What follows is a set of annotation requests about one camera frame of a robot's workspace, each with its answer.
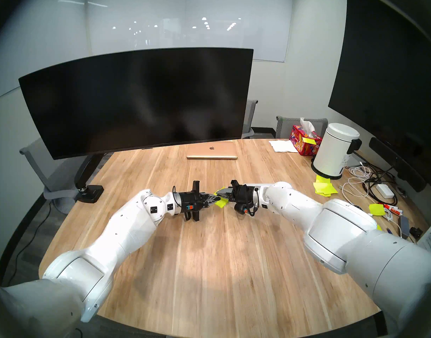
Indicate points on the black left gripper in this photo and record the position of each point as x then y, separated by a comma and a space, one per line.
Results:
192, 201

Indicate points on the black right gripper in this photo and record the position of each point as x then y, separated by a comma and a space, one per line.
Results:
244, 194

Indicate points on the yellow sticky note pad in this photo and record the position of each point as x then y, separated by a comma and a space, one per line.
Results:
221, 203

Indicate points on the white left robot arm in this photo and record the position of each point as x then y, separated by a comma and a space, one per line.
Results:
131, 228

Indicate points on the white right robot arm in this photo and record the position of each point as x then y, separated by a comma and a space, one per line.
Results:
342, 231

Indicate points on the loose yellow sticky note pile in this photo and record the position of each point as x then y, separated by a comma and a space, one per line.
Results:
324, 188

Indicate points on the small yellow sticky note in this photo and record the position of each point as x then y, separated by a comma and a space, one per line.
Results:
308, 141

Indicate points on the curved black monitor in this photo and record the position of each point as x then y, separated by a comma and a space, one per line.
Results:
138, 101

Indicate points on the crumpled yellow sticky note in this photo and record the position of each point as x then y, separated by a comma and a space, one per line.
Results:
376, 210

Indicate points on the rose gold laptop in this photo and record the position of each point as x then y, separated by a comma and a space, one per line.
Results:
212, 150

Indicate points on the white paper napkin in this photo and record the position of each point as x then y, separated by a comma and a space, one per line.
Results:
283, 146

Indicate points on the grey mesh office chair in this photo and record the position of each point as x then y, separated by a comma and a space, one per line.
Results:
249, 117
286, 127
35, 161

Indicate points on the colourful floral tissue box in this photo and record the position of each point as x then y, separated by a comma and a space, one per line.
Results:
303, 145

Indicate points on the white tissue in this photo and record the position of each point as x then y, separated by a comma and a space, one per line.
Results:
307, 125

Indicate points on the white cylindrical trash bin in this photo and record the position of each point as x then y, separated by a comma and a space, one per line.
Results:
333, 152

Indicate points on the white box device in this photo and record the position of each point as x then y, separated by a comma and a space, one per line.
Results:
354, 160

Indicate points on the white power adapter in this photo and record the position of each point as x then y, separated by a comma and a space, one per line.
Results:
385, 190

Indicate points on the red white marker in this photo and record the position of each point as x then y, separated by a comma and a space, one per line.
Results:
391, 209

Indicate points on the grey rectangular block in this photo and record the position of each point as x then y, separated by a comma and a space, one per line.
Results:
404, 227

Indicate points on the small black clip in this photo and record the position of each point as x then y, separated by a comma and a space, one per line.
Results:
416, 232

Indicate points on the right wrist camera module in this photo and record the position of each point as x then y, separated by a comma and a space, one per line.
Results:
240, 209

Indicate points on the glass wall whiteboard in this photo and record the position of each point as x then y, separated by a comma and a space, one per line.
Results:
173, 20

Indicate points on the large black wall television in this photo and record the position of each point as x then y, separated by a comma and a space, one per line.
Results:
391, 76

